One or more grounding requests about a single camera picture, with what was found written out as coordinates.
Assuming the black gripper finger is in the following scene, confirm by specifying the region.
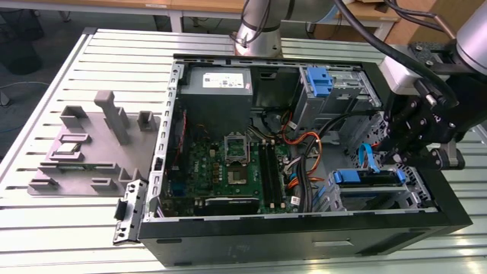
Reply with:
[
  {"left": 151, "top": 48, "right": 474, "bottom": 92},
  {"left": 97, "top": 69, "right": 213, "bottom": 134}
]
[
  {"left": 381, "top": 98, "right": 431, "bottom": 164},
  {"left": 391, "top": 114, "right": 431, "bottom": 167}
]

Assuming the hard disk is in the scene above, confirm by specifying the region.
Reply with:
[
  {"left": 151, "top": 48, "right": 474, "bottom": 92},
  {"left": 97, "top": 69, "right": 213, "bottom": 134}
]
[{"left": 327, "top": 168, "right": 409, "bottom": 189}]

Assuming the grey metal disk bay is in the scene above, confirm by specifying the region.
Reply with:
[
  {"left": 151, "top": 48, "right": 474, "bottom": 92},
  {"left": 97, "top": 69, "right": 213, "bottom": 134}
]
[{"left": 322, "top": 167, "right": 437, "bottom": 213}]

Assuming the grey optical drive cage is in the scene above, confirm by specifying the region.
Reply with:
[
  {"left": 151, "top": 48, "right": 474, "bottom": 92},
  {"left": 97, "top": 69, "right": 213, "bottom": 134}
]
[{"left": 294, "top": 66, "right": 383, "bottom": 135}]

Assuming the blue drive latch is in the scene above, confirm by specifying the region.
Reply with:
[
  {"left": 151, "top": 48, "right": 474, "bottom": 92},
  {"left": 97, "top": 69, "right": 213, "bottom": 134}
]
[{"left": 306, "top": 66, "right": 335, "bottom": 98}]

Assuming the brown wooden cabinet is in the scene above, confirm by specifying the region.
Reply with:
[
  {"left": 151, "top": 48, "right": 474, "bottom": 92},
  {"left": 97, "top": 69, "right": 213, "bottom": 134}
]
[{"left": 386, "top": 0, "right": 473, "bottom": 48}]

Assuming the black RAM slot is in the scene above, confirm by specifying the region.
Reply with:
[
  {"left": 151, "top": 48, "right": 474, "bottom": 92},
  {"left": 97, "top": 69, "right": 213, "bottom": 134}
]
[
  {"left": 269, "top": 139, "right": 287, "bottom": 208},
  {"left": 258, "top": 139, "right": 275, "bottom": 209}
]

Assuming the metal socket cover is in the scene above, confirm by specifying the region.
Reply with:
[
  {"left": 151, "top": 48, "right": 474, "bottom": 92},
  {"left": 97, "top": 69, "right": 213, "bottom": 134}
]
[{"left": 223, "top": 133, "right": 253, "bottom": 166}]

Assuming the CPU socket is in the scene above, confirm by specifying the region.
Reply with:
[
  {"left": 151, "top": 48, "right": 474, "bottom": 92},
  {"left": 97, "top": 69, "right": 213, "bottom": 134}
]
[{"left": 225, "top": 165, "right": 253, "bottom": 186}]

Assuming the grey power supply unit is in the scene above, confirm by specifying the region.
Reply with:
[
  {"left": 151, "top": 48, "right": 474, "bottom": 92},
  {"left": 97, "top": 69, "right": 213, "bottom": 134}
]
[{"left": 178, "top": 67, "right": 255, "bottom": 136}]

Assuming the black open PC case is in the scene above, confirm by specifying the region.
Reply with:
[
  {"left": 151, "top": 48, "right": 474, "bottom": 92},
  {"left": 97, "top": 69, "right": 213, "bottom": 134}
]
[{"left": 113, "top": 53, "right": 476, "bottom": 268}]

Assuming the black graphics card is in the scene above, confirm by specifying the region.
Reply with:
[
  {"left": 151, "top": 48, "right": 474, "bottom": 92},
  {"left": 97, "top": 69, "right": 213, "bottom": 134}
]
[{"left": 193, "top": 195, "right": 261, "bottom": 217}]

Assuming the green motherboard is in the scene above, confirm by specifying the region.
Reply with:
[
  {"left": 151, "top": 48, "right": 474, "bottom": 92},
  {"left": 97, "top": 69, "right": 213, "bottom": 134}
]
[{"left": 159, "top": 134, "right": 302, "bottom": 216}]

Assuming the grey expansion slot latch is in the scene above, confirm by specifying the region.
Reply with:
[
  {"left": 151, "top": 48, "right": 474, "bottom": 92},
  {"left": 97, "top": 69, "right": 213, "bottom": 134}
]
[{"left": 113, "top": 179, "right": 149, "bottom": 247}]

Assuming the grey parts rack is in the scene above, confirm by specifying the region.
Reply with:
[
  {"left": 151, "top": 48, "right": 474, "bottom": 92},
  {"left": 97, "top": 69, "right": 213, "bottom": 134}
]
[{"left": 27, "top": 90, "right": 165, "bottom": 198}]

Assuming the green RAM stick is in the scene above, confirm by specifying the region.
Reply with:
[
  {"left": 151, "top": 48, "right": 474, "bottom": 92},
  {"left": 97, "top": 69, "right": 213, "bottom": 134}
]
[{"left": 59, "top": 163, "right": 99, "bottom": 171}]

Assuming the silver CPU chip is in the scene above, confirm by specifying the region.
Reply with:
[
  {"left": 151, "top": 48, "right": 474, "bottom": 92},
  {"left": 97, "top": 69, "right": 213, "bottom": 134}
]
[{"left": 55, "top": 144, "right": 82, "bottom": 156}]

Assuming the black mesh waste bin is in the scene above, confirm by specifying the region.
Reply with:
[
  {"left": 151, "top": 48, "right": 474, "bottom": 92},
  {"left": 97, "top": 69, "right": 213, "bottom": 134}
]
[{"left": 0, "top": 7, "right": 46, "bottom": 75}]

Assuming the grey wrist camera bar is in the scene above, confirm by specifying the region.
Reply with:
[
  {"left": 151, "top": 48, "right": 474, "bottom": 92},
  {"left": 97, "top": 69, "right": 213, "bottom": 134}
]
[{"left": 429, "top": 139, "right": 466, "bottom": 172}]

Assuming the blue data wire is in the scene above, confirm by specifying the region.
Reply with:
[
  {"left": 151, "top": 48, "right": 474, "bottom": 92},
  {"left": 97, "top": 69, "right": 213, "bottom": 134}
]
[{"left": 357, "top": 142, "right": 382, "bottom": 174}]

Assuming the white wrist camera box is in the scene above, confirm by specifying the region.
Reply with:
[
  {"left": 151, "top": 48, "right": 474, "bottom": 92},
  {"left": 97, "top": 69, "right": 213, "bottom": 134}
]
[{"left": 379, "top": 55, "right": 426, "bottom": 94}]

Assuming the orange red wire bundle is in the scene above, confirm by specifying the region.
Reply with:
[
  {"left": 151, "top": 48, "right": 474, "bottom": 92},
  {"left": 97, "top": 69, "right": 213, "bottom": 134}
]
[{"left": 281, "top": 118, "right": 326, "bottom": 190}]

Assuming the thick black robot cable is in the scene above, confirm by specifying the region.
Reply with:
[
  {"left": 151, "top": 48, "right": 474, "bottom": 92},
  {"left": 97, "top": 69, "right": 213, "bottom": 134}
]
[{"left": 333, "top": 0, "right": 460, "bottom": 108}]

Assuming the thick black cable bundle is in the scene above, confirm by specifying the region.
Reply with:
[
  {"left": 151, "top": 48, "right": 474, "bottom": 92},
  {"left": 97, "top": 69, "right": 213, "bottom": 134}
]
[{"left": 297, "top": 110, "right": 377, "bottom": 213}]

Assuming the wooden desk white frame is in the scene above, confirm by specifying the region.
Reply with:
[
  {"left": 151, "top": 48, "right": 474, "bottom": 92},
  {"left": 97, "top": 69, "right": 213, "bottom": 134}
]
[
  {"left": 182, "top": 0, "right": 403, "bottom": 44},
  {"left": 0, "top": 0, "right": 185, "bottom": 34}
]

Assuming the thin red wire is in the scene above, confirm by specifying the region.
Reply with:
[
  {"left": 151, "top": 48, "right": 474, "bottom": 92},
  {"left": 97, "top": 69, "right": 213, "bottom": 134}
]
[{"left": 170, "top": 110, "right": 190, "bottom": 172}]

